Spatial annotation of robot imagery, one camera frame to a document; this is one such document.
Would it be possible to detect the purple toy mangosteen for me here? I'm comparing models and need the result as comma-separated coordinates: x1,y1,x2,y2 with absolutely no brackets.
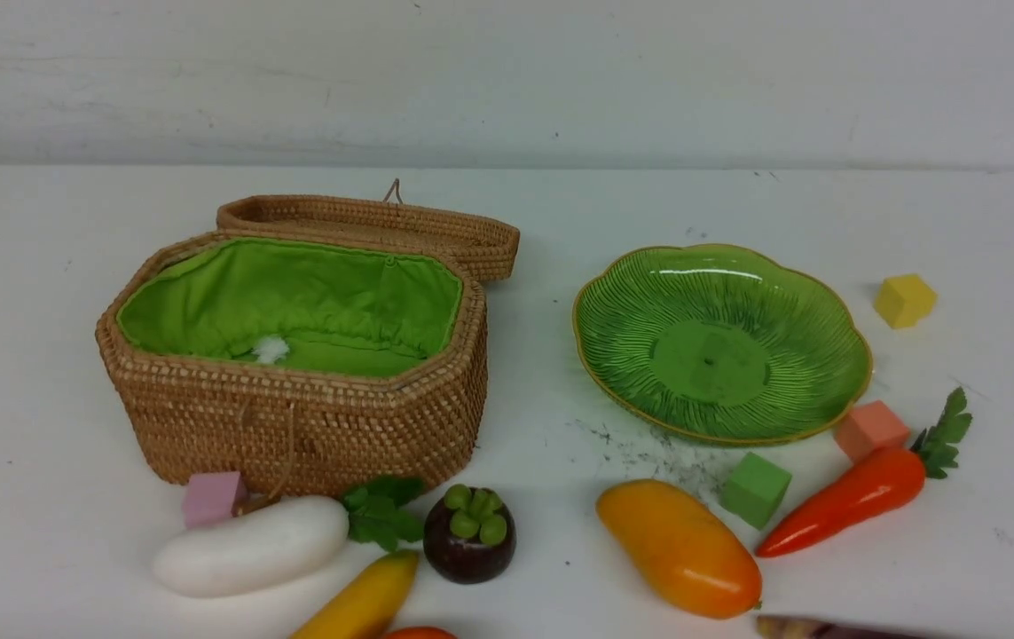
422,483,517,585

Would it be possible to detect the orange yellow toy mango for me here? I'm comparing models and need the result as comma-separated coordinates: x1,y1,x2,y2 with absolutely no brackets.
595,478,763,621

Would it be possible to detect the yellow toy banana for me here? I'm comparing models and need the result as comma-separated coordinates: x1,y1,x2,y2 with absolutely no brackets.
291,549,421,638

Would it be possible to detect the orange toy persimmon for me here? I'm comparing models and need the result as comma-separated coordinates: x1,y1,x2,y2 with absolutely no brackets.
381,626,458,639

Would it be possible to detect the white toy radish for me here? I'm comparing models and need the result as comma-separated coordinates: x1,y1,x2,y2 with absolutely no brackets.
151,476,426,598

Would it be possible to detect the orange toy carrot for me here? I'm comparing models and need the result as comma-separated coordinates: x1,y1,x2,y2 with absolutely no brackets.
754,387,973,558

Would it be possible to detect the woven wicker basket green lining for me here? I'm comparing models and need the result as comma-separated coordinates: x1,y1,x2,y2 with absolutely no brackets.
94,230,489,496

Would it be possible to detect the green leaf-shaped glass plate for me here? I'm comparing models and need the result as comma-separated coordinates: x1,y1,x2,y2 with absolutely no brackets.
572,243,873,446

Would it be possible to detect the green foam cube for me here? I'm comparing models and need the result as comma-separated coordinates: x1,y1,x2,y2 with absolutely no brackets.
719,453,793,530

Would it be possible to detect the pink foam cube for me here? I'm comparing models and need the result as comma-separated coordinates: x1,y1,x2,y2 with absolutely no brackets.
182,470,248,529

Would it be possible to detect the orange foam cube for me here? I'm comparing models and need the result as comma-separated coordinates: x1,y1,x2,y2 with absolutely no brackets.
834,400,911,462

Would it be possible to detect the yellow foam cube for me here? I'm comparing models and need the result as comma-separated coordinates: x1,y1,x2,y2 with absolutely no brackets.
873,272,938,330

